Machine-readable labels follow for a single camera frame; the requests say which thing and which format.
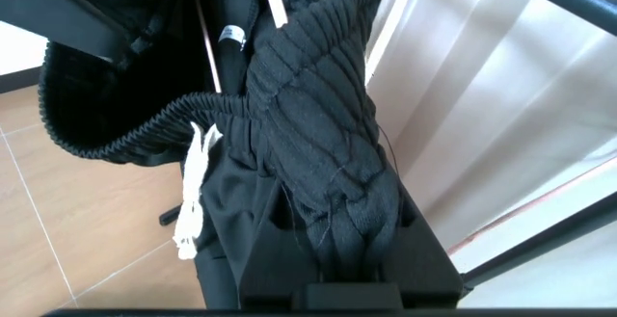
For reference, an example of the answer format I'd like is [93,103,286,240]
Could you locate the beige curtain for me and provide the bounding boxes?
[363,0,617,260]

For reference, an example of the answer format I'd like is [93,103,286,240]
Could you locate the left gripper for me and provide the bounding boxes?
[0,0,131,63]

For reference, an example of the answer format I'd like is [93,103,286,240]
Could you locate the black shorts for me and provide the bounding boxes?
[38,0,402,311]

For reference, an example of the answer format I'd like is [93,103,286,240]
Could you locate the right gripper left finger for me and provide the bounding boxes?
[238,185,320,308]

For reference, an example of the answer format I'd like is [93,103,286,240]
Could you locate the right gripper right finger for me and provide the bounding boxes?
[383,186,464,307]

